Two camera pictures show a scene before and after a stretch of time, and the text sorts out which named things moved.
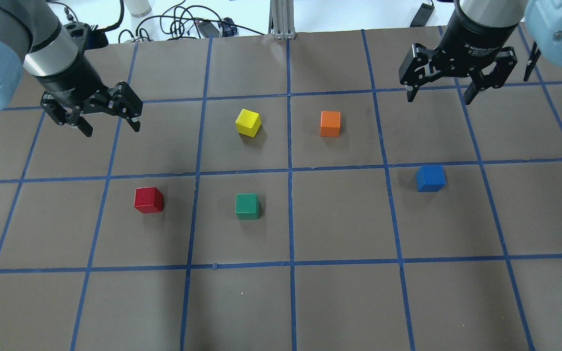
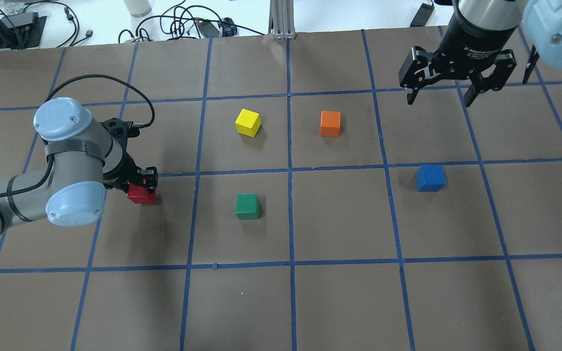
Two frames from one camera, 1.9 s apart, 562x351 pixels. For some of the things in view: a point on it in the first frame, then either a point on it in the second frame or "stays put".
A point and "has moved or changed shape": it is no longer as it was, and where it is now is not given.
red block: x=148 y=200 has moved or changed shape
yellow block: x=248 y=122 stays put
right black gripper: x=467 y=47 stays put
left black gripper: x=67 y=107 -> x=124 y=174
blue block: x=430 y=178 stays put
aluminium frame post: x=281 y=19 stays put
